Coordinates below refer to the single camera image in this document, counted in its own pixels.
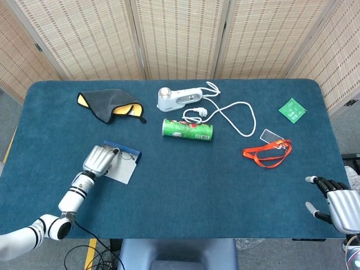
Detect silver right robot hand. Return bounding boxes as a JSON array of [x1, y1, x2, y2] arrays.
[[305, 175, 360, 234]]

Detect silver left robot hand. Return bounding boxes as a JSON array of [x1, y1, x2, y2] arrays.
[[82, 145, 120, 178]]

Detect blue eyeglass case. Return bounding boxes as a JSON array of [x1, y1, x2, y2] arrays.
[[102, 139, 142, 186]]

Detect wire-rim eyeglasses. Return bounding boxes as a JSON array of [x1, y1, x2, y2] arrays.
[[114, 147, 136, 161]]

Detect black furniture base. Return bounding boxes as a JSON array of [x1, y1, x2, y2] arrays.
[[341, 153, 360, 169]]

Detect grey and yellow cloth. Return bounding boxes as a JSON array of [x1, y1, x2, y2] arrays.
[[76, 88, 147, 124]]

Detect yellow floor tape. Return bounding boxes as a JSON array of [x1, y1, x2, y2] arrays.
[[2, 128, 17, 164]]

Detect green chips can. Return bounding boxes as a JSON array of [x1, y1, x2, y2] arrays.
[[161, 118, 214, 142]]

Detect teal carpet table cover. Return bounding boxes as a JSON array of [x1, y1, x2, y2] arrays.
[[0, 78, 360, 240]]

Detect clear plastic badge holder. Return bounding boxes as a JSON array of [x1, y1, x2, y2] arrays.
[[260, 128, 285, 145]]

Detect green square packet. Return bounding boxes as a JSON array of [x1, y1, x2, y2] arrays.
[[278, 97, 308, 124]]

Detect blue grey robot torso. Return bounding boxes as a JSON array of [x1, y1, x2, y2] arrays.
[[116, 238, 239, 270]]

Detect woven bamboo screen panel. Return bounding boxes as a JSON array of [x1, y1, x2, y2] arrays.
[[130, 0, 230, 80], [286, 0, 360, 116], [0, 0, 61, 105], [11, 0, 147, 81], [215, 0, 338, 79]]

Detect black floor cables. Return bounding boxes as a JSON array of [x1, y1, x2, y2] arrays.
[[64, 220, 124, 270]]

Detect orange lanyard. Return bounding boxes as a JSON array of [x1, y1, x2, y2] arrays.
[[242, 139, 293, 169]]

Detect white power cable with plug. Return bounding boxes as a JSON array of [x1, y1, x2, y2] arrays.
[[182, 81, 257, 138]]

